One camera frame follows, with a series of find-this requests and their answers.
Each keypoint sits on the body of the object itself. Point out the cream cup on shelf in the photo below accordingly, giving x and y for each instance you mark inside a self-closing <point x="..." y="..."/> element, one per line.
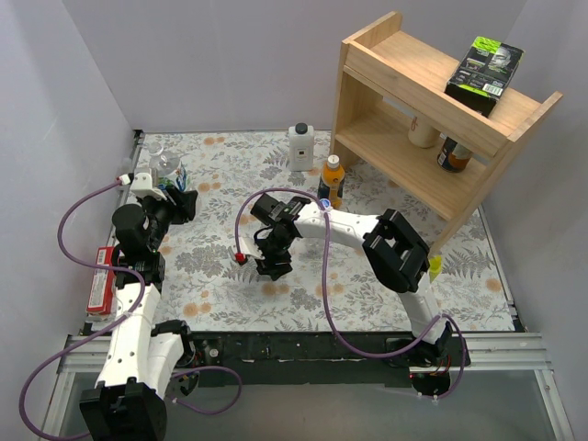
<point x="422" y="134"/>

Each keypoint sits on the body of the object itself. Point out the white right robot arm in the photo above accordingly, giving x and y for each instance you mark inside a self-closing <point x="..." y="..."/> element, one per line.
<point x="397" y="254"/>

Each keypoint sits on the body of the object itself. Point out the dark jar on shelf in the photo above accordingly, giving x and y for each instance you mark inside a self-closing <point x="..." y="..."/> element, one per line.
<point x="453" y="157"/>

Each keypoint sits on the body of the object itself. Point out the red snack box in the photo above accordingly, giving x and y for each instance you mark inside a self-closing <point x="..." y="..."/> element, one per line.
<point x="100" y="301"/>

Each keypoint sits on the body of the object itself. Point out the orange juice bottle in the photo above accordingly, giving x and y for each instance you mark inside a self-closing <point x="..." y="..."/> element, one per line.
<point x="331" y="185"/>

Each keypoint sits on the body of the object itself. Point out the small clear bottle at wall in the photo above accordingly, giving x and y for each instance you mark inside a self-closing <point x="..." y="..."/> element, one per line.
<point x="125" y="166"/>

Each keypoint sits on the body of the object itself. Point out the wooden shelf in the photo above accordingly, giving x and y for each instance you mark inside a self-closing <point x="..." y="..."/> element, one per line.
<point x="385" y="78"/>

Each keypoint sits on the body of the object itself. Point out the yellow squeeze bottle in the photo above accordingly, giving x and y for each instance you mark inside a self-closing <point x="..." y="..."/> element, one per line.
<point x="435" y="267"/>

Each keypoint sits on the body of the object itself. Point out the blue bottle cap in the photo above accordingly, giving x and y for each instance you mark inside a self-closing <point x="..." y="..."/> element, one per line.
<point x="326" y="203"/>

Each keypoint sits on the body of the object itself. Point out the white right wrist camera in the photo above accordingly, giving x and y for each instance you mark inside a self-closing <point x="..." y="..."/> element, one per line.
<point x="246" y="248"/>

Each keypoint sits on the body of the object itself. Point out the clear water bottle white-blue label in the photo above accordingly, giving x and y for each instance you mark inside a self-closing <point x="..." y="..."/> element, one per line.
<point x="169" y="167"/>

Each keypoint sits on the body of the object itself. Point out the white square lotion bottle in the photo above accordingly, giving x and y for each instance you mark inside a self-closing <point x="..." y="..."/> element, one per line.
<point x="301" y="146"/>

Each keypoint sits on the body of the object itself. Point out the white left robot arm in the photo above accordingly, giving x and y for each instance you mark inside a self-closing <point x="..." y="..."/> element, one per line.
<point x="127" y="402"/>

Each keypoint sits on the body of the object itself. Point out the black green product box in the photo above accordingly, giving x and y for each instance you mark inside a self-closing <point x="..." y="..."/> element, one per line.
<point x="483" y="74"/>

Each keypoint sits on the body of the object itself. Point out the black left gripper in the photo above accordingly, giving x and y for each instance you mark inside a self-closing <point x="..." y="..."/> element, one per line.
<point x="182" y="203"/>

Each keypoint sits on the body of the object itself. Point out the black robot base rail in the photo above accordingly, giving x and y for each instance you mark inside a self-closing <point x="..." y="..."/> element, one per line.
<point x="319" y="358"/>

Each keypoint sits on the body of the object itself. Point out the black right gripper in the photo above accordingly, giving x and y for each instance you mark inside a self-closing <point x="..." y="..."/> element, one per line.
<point x="274" y="265"/>

